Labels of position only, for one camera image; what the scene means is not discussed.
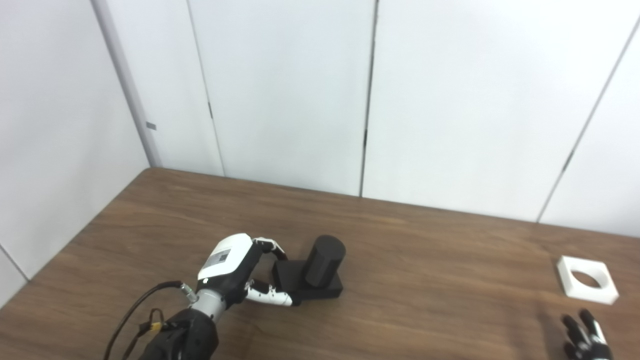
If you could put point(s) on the black peg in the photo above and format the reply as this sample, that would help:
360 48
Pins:
320 270

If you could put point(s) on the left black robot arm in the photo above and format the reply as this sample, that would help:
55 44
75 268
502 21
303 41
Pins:
185 335

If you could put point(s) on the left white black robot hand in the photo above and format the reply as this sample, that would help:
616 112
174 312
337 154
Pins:
225 260

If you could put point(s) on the white square piece with hole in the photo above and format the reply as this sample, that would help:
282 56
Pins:
567 280

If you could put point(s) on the grey wall corner post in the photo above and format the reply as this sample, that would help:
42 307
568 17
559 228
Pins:
127 90

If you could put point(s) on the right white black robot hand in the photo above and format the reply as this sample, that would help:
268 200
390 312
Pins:
585 340

